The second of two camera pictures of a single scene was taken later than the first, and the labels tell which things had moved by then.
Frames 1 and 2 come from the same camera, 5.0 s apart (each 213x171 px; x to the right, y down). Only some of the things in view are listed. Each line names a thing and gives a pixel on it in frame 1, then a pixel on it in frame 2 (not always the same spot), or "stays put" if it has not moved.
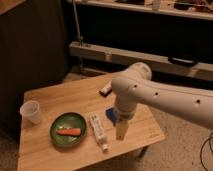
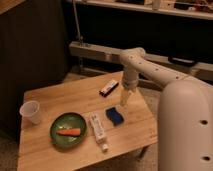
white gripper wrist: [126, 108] → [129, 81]
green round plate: [68, 120] stays put
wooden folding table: [71, 125] stays put
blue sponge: [112, 116] stays put
